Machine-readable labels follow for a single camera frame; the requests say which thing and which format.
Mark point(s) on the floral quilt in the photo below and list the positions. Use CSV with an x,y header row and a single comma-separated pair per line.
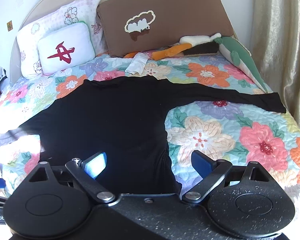
x,y
215,135

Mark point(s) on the small white cloth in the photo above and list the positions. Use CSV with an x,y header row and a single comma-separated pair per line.
x,y
137,63

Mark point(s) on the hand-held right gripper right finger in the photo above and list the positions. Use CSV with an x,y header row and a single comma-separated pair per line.
x,y
201,163

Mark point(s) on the beige curtain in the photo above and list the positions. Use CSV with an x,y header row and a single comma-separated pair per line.
x,y
285,42

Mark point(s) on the beige headboard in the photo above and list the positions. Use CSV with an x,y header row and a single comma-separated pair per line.
x,y
15,62

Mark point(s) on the orange plush toy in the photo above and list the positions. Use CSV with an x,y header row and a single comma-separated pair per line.
x,y
170,51

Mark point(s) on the green plush toy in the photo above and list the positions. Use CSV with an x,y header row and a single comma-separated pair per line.
x,y
230,46

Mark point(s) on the brown plush toy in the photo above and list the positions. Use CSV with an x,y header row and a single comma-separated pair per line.
x,y
202,48

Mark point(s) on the small wall sticker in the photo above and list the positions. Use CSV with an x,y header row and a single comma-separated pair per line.
x,y
10,26

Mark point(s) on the brown pillow with cloud print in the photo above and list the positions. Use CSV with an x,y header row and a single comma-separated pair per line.
x,y
177,5

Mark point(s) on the black long-sleeve shirt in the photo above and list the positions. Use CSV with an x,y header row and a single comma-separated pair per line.
x,y
102,117

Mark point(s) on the white cushion with red character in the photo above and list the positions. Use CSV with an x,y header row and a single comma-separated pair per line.
x,y
77,37

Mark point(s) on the white plush toy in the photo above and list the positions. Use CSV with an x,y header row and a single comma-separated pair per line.
x,y
197,39

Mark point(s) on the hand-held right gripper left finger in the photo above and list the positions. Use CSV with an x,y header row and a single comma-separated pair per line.
x,y
97,165

